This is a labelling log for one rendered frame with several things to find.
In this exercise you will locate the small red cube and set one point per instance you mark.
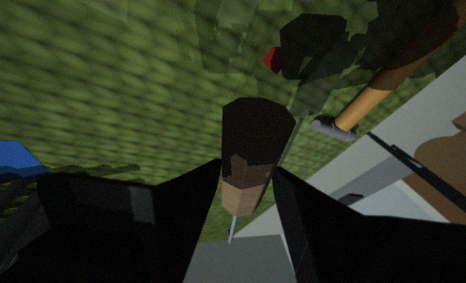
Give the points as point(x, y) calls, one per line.
point(275, 61)

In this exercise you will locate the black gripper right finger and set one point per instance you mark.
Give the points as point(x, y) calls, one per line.
point(329, 242)

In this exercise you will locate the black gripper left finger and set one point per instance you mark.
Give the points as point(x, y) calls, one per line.
point(168, 217)

